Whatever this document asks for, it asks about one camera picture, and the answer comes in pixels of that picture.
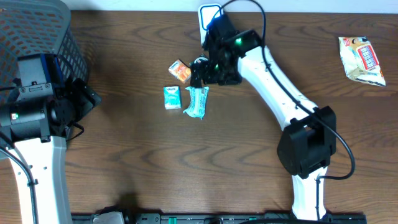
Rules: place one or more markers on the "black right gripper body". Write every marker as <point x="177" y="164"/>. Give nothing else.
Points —
<point x="216" y="74"/>

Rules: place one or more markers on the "dark green round-logo packet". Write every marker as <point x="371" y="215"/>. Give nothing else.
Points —
<point x="201" y="58"/>

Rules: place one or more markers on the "orange tissue packet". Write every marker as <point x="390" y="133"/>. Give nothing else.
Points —
<point x="181" y="71"/>

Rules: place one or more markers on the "teal wipes packet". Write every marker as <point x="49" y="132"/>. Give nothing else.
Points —
<point x="197" y="106"/>

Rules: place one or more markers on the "teal Kleenex tissue packet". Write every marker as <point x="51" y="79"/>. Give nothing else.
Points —
<point x="172" y="97"/>

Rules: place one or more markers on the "yellow snack bag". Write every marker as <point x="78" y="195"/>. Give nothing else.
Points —
<point x="360" y="61"/>

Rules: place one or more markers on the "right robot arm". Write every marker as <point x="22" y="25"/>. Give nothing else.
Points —
<point x="308" y="132"/>

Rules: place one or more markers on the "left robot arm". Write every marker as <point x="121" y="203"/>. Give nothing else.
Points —
<point x="35" y="132"/>

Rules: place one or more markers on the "white barcode scanner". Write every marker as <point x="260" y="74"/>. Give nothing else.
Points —
<point x="206" y="12"/>

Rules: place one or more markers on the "dark grey plastic basket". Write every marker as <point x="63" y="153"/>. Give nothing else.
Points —
<point x="30" y="27"/>

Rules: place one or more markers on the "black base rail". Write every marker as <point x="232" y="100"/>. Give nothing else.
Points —
<point x="118" y="215"/>

